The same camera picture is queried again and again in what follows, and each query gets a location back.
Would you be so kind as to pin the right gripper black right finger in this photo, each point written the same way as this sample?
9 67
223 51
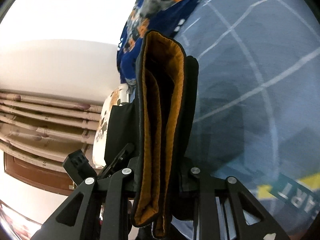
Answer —
225 209

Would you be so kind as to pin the blue checked bed sheet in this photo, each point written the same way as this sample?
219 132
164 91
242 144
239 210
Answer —
257 110

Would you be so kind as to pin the white floral pillow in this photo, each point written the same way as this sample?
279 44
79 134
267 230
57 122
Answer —
119 97

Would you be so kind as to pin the black pants with orange lining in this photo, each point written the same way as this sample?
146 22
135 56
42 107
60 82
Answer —
157 123

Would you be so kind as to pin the beige patterned curtain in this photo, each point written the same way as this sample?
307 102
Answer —
43 131

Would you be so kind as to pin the navy dog print blanket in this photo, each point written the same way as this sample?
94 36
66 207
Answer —
165 16

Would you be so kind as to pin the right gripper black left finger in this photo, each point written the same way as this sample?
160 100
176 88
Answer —
97 209

